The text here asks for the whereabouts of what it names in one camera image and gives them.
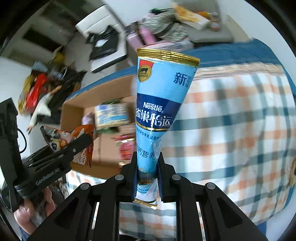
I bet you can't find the person's left hand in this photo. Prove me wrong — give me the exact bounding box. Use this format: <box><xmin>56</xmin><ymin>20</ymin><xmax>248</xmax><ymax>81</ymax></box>
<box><xmin>13</xmin><ymin>187</ymin><xmax>56</xmax><ymax>235</ymax></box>

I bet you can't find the patterned grey tote bag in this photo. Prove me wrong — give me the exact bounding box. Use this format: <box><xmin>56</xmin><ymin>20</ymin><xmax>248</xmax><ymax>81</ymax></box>
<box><xmin>140</xmin><ymin>10</ymin><xmax>188</xmax><ymax>42</ymax></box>

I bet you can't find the yellow orange snack bag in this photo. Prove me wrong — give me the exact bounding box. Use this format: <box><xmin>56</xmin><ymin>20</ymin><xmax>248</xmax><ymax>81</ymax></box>
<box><xmin>173</xmin><ymin>3</ymin><xmax>210</xmax><ymax>31</ymax></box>

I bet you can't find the black plastic bag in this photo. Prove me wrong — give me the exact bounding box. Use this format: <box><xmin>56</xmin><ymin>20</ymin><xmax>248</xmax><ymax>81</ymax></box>
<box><xmin>86</xmin><ymin>25</ymin><xmax>119</xmax><ymax>61</ymax></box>

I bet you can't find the blue Nestle sachet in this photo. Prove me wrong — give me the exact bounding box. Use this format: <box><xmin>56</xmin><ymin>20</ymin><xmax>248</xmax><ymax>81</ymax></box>
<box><xmin>135</xmin><ymin>48</ymin><xmax>200</xmax><ymax>206</ymax></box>

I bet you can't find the red plastic bag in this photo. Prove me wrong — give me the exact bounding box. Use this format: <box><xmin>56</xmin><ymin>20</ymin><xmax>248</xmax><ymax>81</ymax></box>
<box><xmin>25</xmin><ymin>73</ymin><xmax>49</xmax><ymax>113</ymax></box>

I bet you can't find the white black chair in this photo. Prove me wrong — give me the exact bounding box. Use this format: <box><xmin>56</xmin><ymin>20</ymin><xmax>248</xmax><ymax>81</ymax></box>
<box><xmin>76</xmin><ymin>4</ymin><xmax>127</xmax><ymax>73</ymax></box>

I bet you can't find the brown cardboard box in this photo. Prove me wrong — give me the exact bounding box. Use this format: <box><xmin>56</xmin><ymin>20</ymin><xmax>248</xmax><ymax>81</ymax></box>
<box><xmin>59</xmin><ymin>74</ymin><xmax>139</xmax><ymax>180</ymax></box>

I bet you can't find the orange cartoon snack bag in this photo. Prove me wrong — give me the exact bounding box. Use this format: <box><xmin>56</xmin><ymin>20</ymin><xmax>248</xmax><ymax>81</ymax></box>
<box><xmin>40</xmin><ymin>124</ymin><xmax>94</xmax><ymax>167</ymax></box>

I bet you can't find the grey upholstered chair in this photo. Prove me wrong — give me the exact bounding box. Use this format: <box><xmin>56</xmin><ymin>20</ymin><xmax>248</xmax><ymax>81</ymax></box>
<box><xmin>173</xmin><ymin>1</ymin><xmax>234</xmax><ymax>44</ymax></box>

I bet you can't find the green wet wipes pack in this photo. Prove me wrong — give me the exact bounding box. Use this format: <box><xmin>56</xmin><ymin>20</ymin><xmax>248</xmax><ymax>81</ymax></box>
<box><xmin>97</xmin><ymin>99</ymin><xmax>130</xmax><ymax>135</ymax></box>

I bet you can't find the pink suitcase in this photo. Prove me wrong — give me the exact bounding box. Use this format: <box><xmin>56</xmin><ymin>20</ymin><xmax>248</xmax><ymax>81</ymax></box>
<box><xmin>125</xmin><ymin>22</ymin><xmax>157</xmax><ymax>51</ymax></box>

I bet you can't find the white flat board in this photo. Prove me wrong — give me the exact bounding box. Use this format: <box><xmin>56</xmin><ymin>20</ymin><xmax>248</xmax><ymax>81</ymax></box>
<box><xmin>226</xmin><ymin>15</ymin><xmax>250</xmax><ymax>42</ymax></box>

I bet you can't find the red snack packet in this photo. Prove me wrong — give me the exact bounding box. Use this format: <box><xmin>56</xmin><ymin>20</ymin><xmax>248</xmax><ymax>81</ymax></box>
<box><xmin>115</xmin><ymin>134</ymin><xmax>136</xmax><ymax>168</ymax></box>

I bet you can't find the yellow white tissue pack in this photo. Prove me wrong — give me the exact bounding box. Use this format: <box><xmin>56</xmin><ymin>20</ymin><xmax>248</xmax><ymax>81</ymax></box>
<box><xmin>94</xmin><ymin>102</ymin><xmax>132</xmax><ymax>131</ymax></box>

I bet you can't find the plaid blue tablecloth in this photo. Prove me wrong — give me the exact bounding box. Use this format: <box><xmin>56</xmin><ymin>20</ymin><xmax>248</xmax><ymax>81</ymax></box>
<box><xmin>66</xmin><ymin>38</ymin><xmax>296</xmax><ymax>240</ymax></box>

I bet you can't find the purple cloth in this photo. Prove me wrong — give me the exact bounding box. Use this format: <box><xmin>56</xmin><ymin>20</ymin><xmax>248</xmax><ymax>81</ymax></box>
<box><xmin>81</xmin><ymin>112</ymin><xmax>95</xmax><ymax>126</ymax></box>

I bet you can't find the white goose plush toy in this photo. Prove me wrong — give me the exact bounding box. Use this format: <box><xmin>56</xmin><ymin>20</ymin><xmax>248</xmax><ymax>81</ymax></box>
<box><xmin>27</xmin><ymin>85</ymin><xmax>62</xmax><ymax>133</ymax></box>

